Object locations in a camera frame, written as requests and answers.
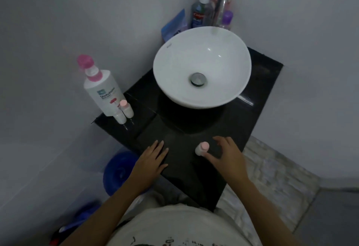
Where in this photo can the white printed shirt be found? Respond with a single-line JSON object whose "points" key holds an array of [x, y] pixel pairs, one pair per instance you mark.
{"points": [[179, 226]]}

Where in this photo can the person's right hand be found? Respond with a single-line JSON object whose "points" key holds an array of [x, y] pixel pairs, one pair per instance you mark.
{"points": [[232, 161]]}

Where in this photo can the blue pouch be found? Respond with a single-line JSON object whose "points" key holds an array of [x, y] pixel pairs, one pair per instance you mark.
{"points": [[174, 27]]}

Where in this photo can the blue plastic bucket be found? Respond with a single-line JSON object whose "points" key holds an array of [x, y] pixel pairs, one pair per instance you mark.
{"points": [[117, 173]]}

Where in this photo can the pink cap top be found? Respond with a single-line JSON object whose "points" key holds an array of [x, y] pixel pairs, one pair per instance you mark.
{"points": [[205, 146]]}

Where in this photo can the person's left hand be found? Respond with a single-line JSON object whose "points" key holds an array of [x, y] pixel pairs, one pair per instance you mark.
{"points": [[148, 164]]}

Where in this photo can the white round sink basin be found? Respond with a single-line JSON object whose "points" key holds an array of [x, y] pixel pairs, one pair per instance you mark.
{"points": [[179, 63]]}

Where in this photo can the small translucent bottle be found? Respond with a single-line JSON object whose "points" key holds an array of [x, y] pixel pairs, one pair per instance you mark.
{"points": [[199, 150], [127, 111], [121, 118]]}

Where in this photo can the purple capped bottle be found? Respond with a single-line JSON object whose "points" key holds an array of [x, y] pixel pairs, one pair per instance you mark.
{"points": [[227, 18]]}

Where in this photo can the pink cap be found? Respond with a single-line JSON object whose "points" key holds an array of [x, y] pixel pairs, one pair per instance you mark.
{"points": [[205, 146], [122, 103]]}

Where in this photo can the person's left forearm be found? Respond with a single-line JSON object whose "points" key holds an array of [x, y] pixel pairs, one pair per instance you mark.
{"points": [[106, 215]]}

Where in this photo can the metal sink drain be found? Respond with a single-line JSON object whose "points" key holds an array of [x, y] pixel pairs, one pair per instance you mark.
{"points": [[198, 79]]}

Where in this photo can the white hand sanitizer pump bottle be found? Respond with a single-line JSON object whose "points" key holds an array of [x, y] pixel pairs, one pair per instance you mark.
{"points": [[102, 88]]}

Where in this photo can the person's right forearm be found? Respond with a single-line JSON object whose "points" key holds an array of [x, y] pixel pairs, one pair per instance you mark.
{"points": [[263, 215]]}

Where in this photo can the grey door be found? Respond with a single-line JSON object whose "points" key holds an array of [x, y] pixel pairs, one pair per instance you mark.
{"points": [[331, 220]]}

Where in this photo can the blue plastic scoop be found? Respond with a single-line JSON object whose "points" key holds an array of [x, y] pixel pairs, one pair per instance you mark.
{"points": [[82, 215]]}

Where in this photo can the blue mouthwash bottle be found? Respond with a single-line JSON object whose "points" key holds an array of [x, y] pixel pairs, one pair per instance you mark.
{"points": [[198, 15]]}

